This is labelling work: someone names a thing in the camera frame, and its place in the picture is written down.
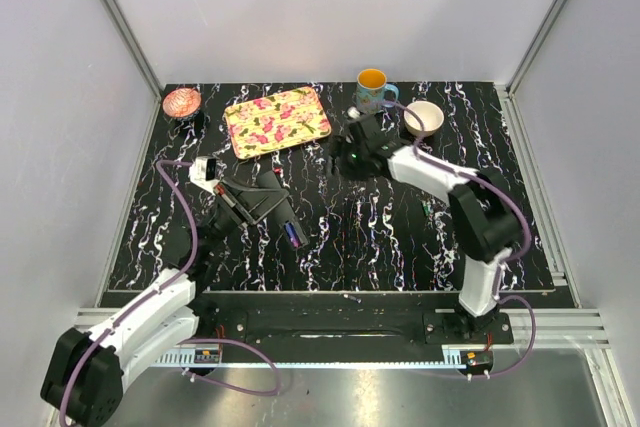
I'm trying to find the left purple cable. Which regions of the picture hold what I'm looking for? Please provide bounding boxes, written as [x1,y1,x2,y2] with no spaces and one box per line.
[58,159,284,427]

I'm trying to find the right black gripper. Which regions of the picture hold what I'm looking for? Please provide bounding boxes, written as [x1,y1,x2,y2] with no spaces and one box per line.
[318,135,369,183]

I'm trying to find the floral yellow pink tray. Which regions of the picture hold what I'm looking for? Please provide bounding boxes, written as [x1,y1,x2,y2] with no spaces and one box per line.
[224,86,332,160]

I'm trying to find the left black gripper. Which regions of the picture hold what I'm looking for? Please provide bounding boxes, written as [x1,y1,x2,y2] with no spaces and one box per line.
[199,176,292,256]

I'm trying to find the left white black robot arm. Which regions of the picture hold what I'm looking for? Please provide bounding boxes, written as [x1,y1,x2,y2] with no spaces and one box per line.
[40,163,305,426]

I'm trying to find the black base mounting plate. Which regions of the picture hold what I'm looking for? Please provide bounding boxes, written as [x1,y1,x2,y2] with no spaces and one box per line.
[203,291,514,347]

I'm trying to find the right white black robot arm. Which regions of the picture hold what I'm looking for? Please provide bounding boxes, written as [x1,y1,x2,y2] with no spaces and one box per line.
[329,115,532,343]

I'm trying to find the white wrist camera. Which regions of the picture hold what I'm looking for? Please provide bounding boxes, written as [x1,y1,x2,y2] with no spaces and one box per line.
[347,107,361,119]
[189,156,219,195]

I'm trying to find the cream white bowl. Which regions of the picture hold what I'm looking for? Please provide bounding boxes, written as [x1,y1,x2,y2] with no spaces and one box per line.
[403,100,444,137]

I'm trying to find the white slotted cable duct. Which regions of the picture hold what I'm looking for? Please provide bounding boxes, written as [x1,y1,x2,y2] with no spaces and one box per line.
[152,346,221,369]

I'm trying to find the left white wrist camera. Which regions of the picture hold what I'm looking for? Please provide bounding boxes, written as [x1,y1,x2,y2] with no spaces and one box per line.
[189,156,219,195]

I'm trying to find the small silver battery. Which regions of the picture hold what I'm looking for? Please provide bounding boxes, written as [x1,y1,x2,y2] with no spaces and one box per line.
[343,294,362,303]

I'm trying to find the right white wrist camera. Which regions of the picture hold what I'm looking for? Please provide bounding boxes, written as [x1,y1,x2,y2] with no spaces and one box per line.
[347,107,361,119]

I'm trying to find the red patterned bowl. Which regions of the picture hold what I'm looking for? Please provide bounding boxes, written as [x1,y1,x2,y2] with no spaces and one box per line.
[162,87,202,120]

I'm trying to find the blue mug orange inside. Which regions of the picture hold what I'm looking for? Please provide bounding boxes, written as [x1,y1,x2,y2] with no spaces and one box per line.
[355,68,399,114]

